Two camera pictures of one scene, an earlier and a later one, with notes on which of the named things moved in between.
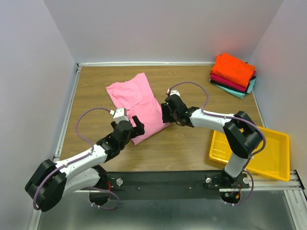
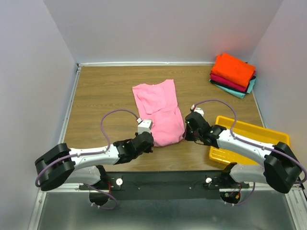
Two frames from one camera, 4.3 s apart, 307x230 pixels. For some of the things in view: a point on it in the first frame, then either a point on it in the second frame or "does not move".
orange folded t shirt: x=233 y=69 does not move
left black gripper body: x=132 y=135 to x=148 y=150
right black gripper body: x=174 y=116 to x=191 y=135
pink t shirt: x=137 y=97 to x=159 y=103
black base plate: x=169 y=185 does not move
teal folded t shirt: x=240 y=95 does not move
